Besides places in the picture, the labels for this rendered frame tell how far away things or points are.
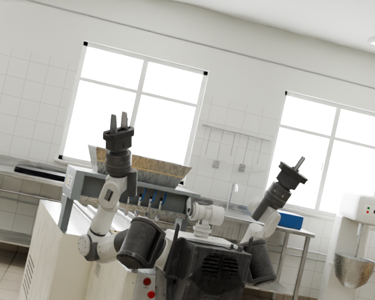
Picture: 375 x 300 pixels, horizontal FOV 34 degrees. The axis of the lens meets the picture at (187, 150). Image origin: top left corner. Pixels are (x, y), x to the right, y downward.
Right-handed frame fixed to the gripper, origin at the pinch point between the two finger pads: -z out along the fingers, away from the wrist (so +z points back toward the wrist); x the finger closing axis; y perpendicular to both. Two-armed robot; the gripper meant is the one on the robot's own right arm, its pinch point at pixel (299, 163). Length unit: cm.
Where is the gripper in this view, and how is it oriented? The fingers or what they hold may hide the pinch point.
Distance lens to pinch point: 230.2
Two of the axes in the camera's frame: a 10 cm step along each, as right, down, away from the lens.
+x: -8.1, -5.7, 1.5
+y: 2.2, -0.7, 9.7
